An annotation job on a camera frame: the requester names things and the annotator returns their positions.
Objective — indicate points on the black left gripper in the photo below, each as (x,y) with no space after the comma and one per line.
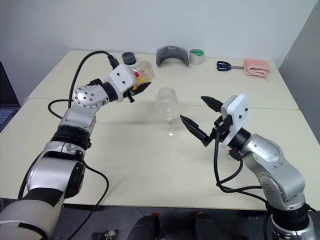
(130,93)

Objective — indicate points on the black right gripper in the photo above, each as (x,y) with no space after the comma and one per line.
(222,125)

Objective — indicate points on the clear bottle with orange juice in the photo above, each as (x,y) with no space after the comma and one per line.
(145,69)

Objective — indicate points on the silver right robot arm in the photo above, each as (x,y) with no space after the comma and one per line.
(272,162)

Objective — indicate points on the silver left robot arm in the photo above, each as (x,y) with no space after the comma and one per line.
(85,100)

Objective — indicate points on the clear wine glass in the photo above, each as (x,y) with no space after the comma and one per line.
(166,100)

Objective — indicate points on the grey curved plastic shell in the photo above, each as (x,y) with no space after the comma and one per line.
(162,53)

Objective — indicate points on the clear tape roll green core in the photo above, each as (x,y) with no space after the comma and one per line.
(197,58)

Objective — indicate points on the pink folded cloth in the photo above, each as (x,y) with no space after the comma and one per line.
(256,67)

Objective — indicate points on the dark rounded shape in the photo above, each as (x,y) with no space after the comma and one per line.
(145,227)

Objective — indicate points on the dark laptop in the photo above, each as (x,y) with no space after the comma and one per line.
(7,107)

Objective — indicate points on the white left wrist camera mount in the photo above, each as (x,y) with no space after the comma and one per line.
(121,77)

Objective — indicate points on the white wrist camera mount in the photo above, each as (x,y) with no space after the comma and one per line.
(238,107)
(121,77)

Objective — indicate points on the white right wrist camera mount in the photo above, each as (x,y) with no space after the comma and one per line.
(238,107)

